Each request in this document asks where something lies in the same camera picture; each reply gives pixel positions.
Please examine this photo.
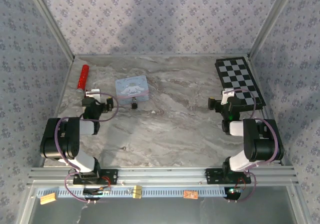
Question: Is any aluminium mounting rail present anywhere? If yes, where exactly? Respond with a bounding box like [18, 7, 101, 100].
[26, 166, 300, 187]

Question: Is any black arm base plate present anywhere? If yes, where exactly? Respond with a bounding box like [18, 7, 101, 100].
[205, 168, 252, 185]
[72, 168, 119, 185]

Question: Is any blue cartoon tin box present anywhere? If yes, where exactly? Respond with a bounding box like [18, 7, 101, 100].
[114, 75, 151, 107]

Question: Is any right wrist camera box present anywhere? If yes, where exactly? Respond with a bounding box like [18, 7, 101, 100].
[221, 89, 236, 105]

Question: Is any small orange circuit board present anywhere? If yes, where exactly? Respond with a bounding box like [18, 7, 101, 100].
[182, 190, 199, 200]

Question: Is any red glitter tube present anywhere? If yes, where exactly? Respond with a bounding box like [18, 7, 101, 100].
[75, 64, 91, 95]

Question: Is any purple wrist cable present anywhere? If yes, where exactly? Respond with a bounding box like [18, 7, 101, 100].
[224, 88, 256, 118]
[79, 92, 120, 123]

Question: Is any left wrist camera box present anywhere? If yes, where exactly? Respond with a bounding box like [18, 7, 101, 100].
[84, 89, 102, 101]

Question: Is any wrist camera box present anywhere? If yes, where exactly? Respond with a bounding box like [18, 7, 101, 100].
[221, 89, 236, 105]
[84, 89, 102, 101]

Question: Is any black controller board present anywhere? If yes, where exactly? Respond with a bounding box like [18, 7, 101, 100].
[83, 187, 112, 197]
[223, 187, 244, 200]

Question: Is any yellow clip block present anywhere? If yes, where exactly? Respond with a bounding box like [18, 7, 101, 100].
[132, 185, 143, 199]

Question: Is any black white chessboard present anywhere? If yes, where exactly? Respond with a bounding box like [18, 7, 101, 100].
[214, 56, 266, 111]

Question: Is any wooden block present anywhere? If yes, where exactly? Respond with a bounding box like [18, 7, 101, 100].
[39, 193, 57, 205]

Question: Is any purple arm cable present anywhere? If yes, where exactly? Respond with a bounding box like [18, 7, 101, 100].
[54, 117, 106, 204]
[234, 118, 278, 203]

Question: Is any slotted cable duct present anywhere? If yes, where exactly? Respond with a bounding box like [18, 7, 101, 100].
[36, 185, 227, 199]

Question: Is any red wire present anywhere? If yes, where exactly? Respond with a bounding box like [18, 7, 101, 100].
[100, 175, 112, 191]
[236, 177, 247, 191]

